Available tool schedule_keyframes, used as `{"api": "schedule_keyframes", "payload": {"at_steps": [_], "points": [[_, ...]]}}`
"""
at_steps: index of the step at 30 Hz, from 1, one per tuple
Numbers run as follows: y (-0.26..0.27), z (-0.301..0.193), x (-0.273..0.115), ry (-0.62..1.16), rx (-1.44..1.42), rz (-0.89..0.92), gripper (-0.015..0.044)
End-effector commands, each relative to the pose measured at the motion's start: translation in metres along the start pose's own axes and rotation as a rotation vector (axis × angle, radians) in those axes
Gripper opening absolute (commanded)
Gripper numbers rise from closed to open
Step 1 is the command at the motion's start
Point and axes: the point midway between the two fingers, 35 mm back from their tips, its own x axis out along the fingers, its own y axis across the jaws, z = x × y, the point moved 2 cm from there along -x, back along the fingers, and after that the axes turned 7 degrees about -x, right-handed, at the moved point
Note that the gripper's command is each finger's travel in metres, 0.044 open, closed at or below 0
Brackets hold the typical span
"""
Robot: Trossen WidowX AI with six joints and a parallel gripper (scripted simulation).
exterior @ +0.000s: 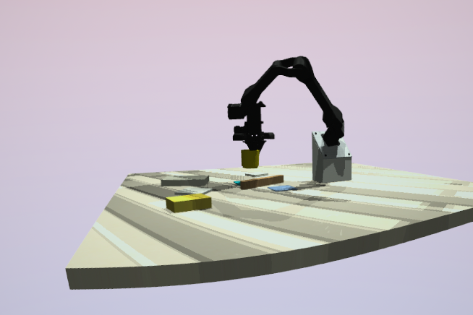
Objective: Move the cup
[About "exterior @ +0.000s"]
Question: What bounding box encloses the brown wooden bar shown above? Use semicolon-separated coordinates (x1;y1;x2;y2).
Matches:
240;175;284;190

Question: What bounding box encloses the yellow rectangular block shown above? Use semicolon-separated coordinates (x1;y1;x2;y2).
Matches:
166;193;212;213

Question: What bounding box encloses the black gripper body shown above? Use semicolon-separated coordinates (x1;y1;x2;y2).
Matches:
233;118;275;141

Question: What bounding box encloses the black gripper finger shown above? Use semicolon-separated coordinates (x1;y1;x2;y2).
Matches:
243;141;258;150
257;140;267;151

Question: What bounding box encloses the yellow cup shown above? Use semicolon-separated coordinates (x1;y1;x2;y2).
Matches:
241;150;260;169

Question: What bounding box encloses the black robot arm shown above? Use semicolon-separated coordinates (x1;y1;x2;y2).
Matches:
227;56;344;147

